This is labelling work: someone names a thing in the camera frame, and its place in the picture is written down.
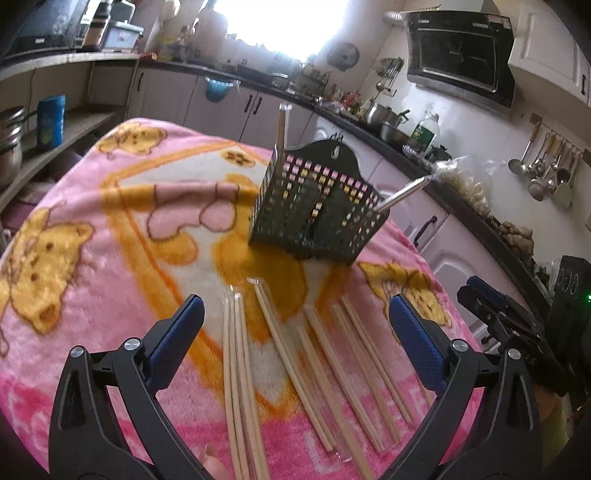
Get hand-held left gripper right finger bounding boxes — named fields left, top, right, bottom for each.
left=379, top=294, right=557, bottom=480

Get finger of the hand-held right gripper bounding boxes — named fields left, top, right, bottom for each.
left=456, top=275, right=568, bottom=397

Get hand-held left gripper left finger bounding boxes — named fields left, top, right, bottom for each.
left=48, top=295, right=218, bottom=480

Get bunch of wooden chopsticks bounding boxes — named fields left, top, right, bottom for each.
left=222, top=277, right=435, bottom=480

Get dark green utensil basket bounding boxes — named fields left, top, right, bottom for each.
left=248, top=134, right=393, bottom=266

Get plastic-wrapped chopstick pair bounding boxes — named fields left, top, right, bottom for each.
left=276, top=104, right=293, bottom=155

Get hanging kitchen utensils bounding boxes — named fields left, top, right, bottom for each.
left=375, top=56, right=406, bottom=93

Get person's left hand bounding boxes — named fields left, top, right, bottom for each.
left=203, top=445, right=229, bottom=480

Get ginger root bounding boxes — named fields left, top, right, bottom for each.
left=499, top=220, right=536, bottom=254

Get pink printed blanket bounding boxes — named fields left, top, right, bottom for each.
left=0, top=117, right=490, bottom=480

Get clear plastic food bag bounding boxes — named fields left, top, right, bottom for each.
left=431, top=154, right=509, bottom=215

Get row of hanging ladles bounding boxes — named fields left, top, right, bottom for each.
left=508, top=124, right=583, bottom=210

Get metal utensil rod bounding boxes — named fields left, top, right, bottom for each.
left=373, top=174, right=437, bottom=214

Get cooking oil bottle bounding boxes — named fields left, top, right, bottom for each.
left=411, top=107, right=441, bottom=153

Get steel basin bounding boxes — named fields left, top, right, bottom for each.
left=379, top=122, right=411, bottom=145

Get steel cooking pot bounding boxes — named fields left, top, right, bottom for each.
left=365, top=102, right=411, bottom=132

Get stainless steel shelf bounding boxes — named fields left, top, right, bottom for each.
left=0, top=51, right=139, bottom=208

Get black range hood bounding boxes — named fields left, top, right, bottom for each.
left=402, top=10, right=517, bottom=109

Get blue hanging bin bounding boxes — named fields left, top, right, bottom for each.
left=204, top=76, right=241, bottom=103

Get blue canister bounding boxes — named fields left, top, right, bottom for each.
left=37, top=95, right=66, bottom=151

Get stacked steel pots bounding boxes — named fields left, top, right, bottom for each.
left=0, top=106, right=26, bottom=185

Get countertop dish rack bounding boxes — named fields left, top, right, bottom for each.
left=286, top=62, right=331, bottom=93

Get grey storage box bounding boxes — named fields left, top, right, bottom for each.
left=100, top=21, right=145, bottom=51

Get kitchen window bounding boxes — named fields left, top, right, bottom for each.
left=212, top=0, right=352, bottom=61

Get black microwave oven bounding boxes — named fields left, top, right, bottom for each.
left=0, top=0, right=90, bottom=58

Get white wall cabinet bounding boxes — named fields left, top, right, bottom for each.
left=508, top=0, right=591, bottom=109

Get round wall fan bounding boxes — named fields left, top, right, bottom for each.
left=327, top=41, right=361, bottom=71

